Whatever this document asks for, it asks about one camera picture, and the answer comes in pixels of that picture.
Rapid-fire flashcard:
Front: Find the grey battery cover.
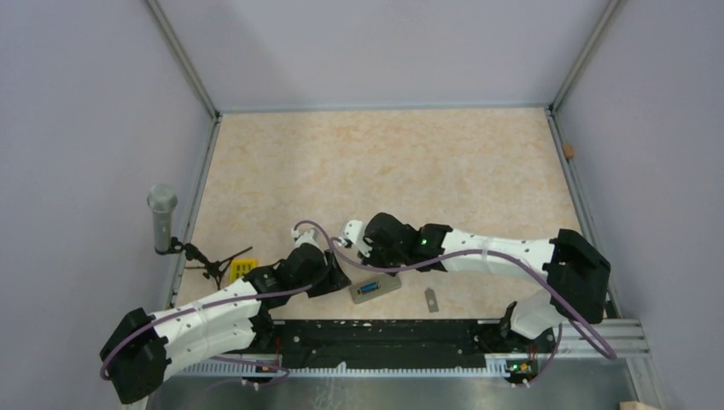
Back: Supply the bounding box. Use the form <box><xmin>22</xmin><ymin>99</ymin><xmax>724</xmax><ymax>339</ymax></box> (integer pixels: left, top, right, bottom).
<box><xmin>424</xmin><ymin>288</ymin><xmax>440</xmax><ymax>313</ymax></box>

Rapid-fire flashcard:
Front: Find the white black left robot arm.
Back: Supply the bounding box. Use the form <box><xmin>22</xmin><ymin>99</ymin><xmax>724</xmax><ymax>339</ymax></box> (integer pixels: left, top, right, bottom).
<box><xmin>99</xmin><ymin>243</ymin><xmax>351</xmax><ymax>404</ymax></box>

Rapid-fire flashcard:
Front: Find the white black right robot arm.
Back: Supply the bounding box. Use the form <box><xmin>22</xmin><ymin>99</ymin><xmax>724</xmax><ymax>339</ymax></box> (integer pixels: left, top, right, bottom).
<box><xmin>342</xmin><ymin>213</ymin><xmax>611</xmax><ymax>352</ymax></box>

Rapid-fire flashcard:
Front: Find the yellow clamp tool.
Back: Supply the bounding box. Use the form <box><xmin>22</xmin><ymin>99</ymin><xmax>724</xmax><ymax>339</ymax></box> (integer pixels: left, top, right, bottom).
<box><xmin>229</xmin><ymin>259</ymin><xmax>258</xmax><ymax>284</ymax></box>

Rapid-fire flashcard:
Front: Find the grey microphone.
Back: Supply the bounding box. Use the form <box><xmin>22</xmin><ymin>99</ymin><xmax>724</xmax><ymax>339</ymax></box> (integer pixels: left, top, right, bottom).
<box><xmin>147</xmin><ymin>184</ymin><xmax>178</xmax><ymax>255</ymax></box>

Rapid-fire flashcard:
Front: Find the small tan block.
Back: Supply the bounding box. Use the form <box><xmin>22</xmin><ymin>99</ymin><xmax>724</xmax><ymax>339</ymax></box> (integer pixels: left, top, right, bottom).
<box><xmin>561</xmin><ymin>143</ymin><xmax>575</xmax><ymax>161</ymax></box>

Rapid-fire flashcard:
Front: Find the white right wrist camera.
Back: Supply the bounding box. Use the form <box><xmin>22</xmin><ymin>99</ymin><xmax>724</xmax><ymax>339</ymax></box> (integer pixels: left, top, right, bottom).
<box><xmin>340</xmin><ymin>220</ymin><xmax>370</xmax><ymax>253</ymax></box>

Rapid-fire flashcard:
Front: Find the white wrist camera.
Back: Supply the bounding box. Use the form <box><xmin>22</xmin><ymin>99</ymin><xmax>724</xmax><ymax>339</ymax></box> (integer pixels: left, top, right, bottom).
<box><xmin>291</xmin><ymin>228</ymin><xmax>319</xmax><ymax>248</ymax></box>
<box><xmin>340</xmin><ymin>220</ymin><xmax>370</xmax><ymax>253</ymax></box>

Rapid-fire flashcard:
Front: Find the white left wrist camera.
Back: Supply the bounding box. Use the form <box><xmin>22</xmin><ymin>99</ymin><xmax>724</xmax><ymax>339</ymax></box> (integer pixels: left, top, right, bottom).
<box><xmin>291</xmin><ymin>228</ymin><xmax>319</xmax><ymax>248</ymax></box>

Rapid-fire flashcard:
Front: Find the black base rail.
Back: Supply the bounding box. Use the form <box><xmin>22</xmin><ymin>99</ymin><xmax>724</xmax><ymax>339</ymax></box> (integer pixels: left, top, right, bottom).
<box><xmin>242</xmin><ymin>319</ymin><xmax>558</xmax><ymax>372</ymax></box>

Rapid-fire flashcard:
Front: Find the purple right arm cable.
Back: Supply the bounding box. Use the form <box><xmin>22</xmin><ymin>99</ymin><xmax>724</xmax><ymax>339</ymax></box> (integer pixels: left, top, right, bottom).
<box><xmin>329</xmin><ymin>237</ymin><xmax>617</xmax><ymax>361</ymax></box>

